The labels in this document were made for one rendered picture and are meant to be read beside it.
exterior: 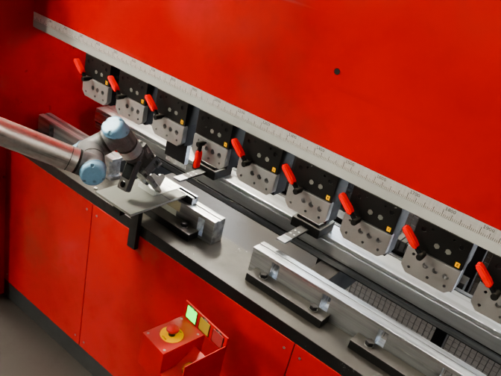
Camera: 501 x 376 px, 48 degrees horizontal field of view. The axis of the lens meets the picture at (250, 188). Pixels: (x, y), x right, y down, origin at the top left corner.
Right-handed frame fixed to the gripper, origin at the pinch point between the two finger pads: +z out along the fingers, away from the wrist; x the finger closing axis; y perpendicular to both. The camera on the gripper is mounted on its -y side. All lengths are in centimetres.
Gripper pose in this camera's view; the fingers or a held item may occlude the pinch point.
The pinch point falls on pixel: (151, 187)
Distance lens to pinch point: 204.5
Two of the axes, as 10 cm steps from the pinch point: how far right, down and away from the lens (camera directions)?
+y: 5.9, -7.5, 2.9
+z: 2.4, 5.1, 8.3
